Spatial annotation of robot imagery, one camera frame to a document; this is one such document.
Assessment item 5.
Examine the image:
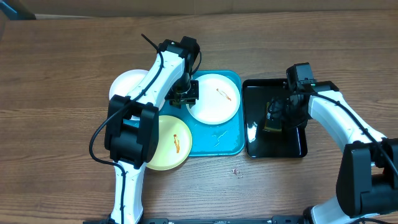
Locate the dark object at corner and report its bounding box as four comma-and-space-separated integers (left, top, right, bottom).
1, 0, 36, 21

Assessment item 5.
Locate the yellow plate with sauce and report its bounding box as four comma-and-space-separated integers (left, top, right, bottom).
147, 115, 193, 171

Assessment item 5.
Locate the small debris on table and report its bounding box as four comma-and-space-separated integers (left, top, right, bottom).
231, 166, 243, 179

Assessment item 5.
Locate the green yellow sponge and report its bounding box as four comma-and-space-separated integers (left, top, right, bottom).
263, 102, 282, 133

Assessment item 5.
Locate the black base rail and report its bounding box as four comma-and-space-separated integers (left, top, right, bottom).
82, 215, 312, 224

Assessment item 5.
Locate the clean white plate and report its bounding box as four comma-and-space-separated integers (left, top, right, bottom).
109, 69, 148, 100

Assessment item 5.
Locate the black plastic tray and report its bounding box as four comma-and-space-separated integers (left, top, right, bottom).
243, 78, 308, 158

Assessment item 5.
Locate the teal plastic tray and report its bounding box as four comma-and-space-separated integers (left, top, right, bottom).
160, 70, 245, 157

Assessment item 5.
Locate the white plate with sauce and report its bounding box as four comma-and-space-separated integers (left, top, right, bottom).
187, 73, 241, 125

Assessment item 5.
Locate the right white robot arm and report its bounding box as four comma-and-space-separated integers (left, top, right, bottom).
266, 82, 397, 223

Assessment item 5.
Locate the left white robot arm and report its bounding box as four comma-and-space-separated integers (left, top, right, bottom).
104, 37, 200, 223

